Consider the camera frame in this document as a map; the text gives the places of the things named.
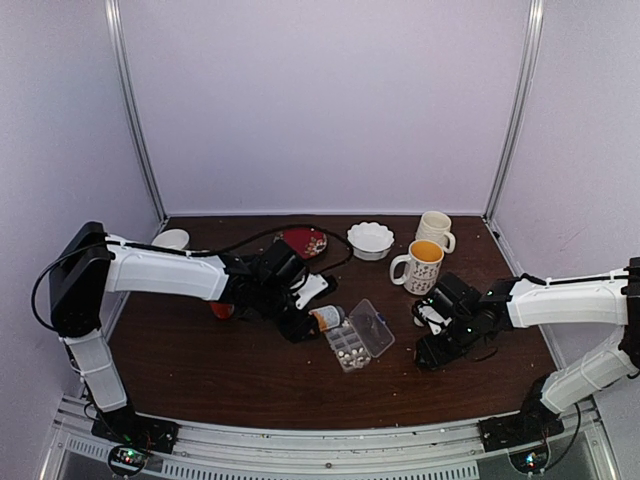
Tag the aluminium frame post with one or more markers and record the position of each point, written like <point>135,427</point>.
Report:
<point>118,42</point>
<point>527,69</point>

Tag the orange pill bottle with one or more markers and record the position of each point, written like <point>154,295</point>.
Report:
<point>222,311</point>

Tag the cream ribbed ceramic mug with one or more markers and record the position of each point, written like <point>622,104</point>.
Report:
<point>436,226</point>

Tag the white patterned rice bowl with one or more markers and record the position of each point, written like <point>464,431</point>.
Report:
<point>178,239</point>

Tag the red floral plate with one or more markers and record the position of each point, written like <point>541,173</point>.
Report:
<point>307,242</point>

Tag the white scalloped bowl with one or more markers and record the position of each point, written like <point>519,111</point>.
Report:
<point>370,241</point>

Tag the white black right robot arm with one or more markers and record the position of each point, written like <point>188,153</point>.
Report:
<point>461,316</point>

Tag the grey lid supplement bottle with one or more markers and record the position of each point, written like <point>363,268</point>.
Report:
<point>328,317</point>

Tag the front aluminium rail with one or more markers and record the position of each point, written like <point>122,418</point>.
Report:
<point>451,450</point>

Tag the left aluminium frame post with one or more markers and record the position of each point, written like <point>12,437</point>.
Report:
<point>118,42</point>

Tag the floral mug yellow inside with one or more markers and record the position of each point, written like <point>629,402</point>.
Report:
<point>418,269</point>

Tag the clear plastic pill organizer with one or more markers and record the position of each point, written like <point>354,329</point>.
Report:
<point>362,336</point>

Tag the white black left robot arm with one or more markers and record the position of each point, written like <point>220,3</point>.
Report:
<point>276,284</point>

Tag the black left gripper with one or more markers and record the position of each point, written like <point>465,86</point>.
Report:
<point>295,332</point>

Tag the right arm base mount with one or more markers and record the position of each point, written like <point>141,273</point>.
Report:
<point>525,437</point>

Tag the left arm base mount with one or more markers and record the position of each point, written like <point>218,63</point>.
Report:
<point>137,441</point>

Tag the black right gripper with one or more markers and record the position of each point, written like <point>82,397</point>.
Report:
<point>433,355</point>

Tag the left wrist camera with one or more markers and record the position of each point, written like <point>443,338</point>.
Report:
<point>314,286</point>

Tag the right aluminium frame post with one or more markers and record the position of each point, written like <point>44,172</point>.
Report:
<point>527,69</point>

